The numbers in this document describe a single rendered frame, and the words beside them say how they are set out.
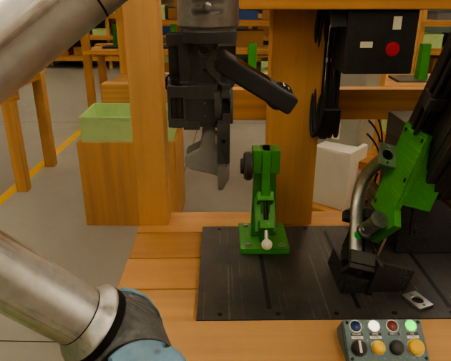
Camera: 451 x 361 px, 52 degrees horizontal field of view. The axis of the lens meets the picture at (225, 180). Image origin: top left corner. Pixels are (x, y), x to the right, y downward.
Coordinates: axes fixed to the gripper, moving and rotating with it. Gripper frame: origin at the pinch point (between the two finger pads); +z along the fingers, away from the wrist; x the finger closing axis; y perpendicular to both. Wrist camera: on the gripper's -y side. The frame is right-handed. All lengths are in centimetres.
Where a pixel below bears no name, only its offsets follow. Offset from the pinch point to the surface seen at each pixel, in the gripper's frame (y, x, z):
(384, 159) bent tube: -36, -36, 10
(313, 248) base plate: -24, -48, 39
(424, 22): -324, -706, 19
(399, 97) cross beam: -52, -74, 4
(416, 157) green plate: -39.3, -28.9, 6.9
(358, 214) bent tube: -32, -39, 25
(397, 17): -41, -55, -19
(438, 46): -356, -712, 57
